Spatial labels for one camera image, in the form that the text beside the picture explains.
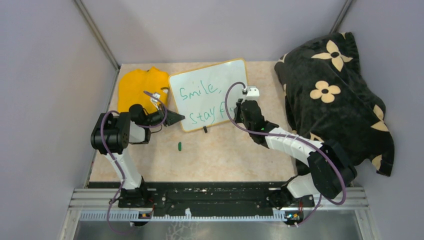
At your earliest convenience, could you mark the metal corner post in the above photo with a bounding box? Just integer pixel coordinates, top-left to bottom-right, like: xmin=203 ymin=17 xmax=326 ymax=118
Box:
xmin=329 ymin=0 xmax=356 ymax=34
xmin=72 ymin=0 xmax=121 ymax=71

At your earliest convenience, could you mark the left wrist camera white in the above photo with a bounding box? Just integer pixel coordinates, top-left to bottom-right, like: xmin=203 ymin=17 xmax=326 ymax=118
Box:
xmin=146 ymin=92 xmax=161 ymax=109

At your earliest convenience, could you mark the black floral blanket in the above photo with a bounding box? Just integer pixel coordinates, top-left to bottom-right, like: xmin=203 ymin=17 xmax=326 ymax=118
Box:
xmin=274 ymin=32 xmax=395 ymax=177

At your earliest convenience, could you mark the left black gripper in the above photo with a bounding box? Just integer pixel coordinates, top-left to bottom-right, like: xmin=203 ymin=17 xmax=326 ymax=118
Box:
xmin=143 ymin=103 xmax=185 ymax=127

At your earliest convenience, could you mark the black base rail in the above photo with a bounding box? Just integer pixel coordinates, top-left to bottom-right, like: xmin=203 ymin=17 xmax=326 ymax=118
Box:
xmin=115 ymin=181 xmax=315 ymax=217

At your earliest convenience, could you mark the right metal corner post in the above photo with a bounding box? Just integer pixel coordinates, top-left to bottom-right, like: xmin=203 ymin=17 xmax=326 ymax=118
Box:
xmin=329 ymin=0 xmax=356 ymax=34

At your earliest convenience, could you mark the left metal corner post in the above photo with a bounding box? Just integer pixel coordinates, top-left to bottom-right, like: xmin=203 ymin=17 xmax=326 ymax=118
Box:
xmin=72 ymin=0 xmax=121 ymax=71

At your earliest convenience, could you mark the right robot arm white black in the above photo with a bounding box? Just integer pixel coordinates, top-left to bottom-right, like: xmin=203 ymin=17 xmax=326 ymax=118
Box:
xmin=234 ymin=99 xmax=357 ymax=206

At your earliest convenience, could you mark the yellow folded sweatshirt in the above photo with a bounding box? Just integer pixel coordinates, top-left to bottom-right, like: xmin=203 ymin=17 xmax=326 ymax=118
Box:
xmin=117 ymin=67 xmax=170 ymax=114

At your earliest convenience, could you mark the whiteboard with yellow frame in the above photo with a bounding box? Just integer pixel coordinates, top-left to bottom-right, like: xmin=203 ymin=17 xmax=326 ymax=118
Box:
xmin=168 ymin=58 xmax=248 ymax=132

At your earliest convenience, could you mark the white slotted cable duct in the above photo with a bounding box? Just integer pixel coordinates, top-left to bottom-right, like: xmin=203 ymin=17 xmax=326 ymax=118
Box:
xmin=79 ymin=208 xmax=288 ymax=222

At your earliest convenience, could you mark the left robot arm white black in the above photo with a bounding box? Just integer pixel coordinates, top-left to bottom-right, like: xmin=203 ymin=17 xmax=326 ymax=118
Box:
xmin=90 ymin=104 xmax=185 ymax=208

